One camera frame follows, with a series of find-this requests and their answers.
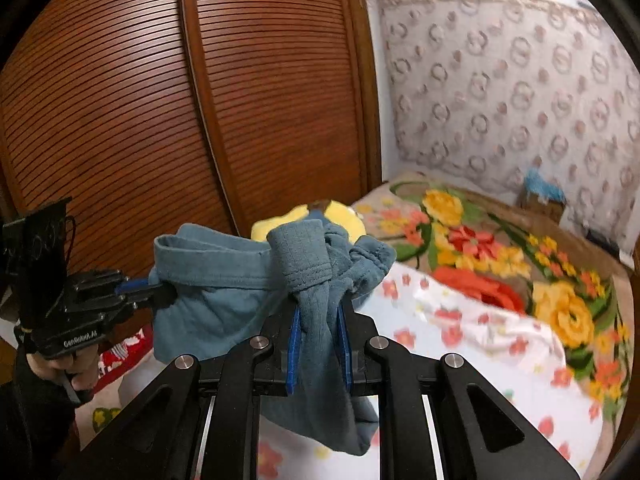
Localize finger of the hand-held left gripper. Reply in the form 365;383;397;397
70;269;168;297
82;285;179;312

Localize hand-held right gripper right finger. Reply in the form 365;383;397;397
337;305;581;480

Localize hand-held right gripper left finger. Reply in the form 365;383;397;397
60;305;302;480

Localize grey-blue pants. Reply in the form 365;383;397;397
149;219;399;457

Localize person's left forearm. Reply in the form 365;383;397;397
0;355;81;480

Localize person's left hand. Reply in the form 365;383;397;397
27;345;102;404

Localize red printed cloth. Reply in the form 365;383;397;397
95;325;154;394

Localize white floral strawberry blanket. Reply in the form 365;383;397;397
80;260;622;480

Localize yellow plush pillow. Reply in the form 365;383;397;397
250;200;369;244

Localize beige floral bedspread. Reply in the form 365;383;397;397
350;170;637;413

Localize small cardboard box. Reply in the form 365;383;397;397
520;187;569;224

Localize wooden wardrobe side panel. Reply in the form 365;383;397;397
345;0;384;192

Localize black box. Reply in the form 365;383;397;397
584;227;624;257

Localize circle-patterned sheer curtain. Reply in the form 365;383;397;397
367;0;640;262

